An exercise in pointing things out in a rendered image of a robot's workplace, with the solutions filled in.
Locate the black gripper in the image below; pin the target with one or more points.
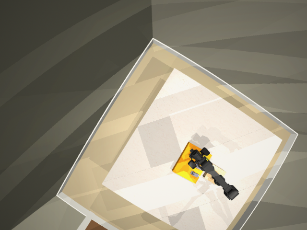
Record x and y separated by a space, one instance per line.
203 151

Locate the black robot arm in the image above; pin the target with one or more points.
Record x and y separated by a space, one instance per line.
205 165

